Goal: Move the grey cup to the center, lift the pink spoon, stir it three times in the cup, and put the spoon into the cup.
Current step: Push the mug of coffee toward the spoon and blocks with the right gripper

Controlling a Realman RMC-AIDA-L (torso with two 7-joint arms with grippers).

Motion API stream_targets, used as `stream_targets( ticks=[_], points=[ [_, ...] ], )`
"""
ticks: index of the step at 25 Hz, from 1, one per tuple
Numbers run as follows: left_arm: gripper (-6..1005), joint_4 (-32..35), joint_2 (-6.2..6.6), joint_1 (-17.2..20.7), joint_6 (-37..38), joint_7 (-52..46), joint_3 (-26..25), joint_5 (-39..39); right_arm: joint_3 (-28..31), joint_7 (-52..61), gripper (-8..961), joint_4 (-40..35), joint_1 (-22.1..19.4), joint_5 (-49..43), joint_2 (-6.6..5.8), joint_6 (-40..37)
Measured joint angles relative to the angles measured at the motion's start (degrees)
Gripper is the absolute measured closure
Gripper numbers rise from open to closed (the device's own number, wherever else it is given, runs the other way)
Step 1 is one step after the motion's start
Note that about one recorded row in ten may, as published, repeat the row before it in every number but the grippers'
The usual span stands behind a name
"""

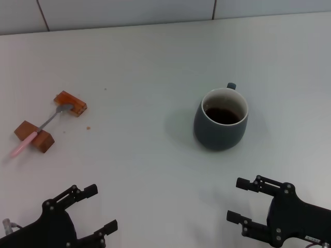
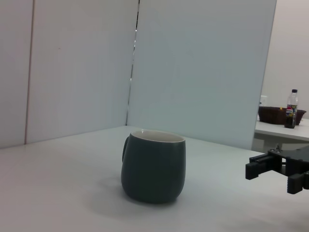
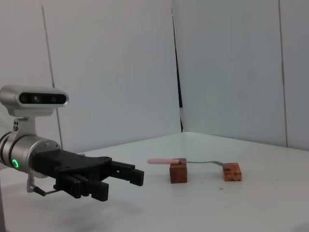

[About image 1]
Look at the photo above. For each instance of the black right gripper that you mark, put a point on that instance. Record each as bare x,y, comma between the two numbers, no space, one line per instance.
297,219

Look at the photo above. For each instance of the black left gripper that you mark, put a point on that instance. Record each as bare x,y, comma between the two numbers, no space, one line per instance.
38,232

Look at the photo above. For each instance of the grey ceramic cup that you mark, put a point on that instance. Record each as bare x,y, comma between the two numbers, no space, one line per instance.
214,137

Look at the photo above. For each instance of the brown wooden block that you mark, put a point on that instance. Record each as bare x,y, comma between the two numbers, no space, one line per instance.
44,142

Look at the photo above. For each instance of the dark coffee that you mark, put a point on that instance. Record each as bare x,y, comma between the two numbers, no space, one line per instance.
222,116

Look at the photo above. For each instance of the orange stained wooden block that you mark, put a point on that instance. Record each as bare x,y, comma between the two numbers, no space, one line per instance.
64,97

